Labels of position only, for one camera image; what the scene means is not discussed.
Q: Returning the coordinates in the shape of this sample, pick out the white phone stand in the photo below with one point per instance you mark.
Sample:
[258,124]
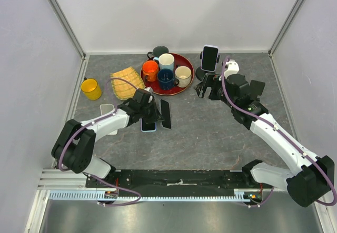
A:
[105,109]

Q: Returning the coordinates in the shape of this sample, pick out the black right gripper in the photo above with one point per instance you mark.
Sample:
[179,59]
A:
[214,80]

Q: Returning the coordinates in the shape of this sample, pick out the light blue mug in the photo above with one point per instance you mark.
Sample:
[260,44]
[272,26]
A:
[165,61]

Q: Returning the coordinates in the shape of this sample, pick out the aluminium frame post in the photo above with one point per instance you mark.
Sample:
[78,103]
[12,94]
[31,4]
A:
[66,26]
[285,26]

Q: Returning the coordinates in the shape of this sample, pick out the orange mug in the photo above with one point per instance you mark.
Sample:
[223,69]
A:
[150,70]

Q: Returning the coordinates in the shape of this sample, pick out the red round tray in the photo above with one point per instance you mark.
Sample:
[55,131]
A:
[180,61]

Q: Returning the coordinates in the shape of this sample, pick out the clear cased black phone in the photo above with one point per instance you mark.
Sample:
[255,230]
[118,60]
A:
[166,114]

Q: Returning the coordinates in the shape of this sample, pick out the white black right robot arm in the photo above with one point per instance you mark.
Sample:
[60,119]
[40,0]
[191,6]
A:
[307,177]

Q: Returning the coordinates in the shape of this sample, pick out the grey slotted cable duct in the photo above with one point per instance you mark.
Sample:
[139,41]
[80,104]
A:
[92,195]

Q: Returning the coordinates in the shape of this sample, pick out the lavender cased phone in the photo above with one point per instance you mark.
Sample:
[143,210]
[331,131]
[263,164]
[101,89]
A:
[209,58]

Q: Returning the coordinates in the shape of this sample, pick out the woven bamboo tray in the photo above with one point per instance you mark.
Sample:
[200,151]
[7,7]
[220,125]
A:
[129,81]

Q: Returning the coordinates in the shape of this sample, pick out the black round-base phone stand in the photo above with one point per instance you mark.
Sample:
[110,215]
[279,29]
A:
[199,73]

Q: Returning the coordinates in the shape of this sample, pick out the yellow mug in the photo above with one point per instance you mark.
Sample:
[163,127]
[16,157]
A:
[91,89]

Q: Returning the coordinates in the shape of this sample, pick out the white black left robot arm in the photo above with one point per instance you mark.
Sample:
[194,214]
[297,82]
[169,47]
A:
[75,144]

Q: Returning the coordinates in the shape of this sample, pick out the right aluminium frame post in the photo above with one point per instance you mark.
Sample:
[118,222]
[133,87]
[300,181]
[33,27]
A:
[285,26]

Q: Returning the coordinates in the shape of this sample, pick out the cream dimpled mug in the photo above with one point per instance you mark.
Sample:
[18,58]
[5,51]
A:
[184,75]

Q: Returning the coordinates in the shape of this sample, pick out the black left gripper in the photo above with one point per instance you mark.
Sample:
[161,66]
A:
[155,117]

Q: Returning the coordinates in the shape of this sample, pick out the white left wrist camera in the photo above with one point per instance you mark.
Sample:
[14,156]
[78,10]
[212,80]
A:
[150,92]

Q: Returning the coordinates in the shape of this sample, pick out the dark grey mug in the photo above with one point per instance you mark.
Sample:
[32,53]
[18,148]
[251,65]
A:
[157,52]

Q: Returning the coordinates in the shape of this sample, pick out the dark blue mug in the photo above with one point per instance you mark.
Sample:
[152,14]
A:
[166,79]

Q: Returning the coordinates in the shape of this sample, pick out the light blue cased phone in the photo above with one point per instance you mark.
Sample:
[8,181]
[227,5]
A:
[148,127]

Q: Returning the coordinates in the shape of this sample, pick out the black block phone stand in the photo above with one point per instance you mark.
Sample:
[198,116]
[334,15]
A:
[256,89]

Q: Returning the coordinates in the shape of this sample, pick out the left aluminium frame post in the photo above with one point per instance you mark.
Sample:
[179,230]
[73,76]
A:
[66,26]

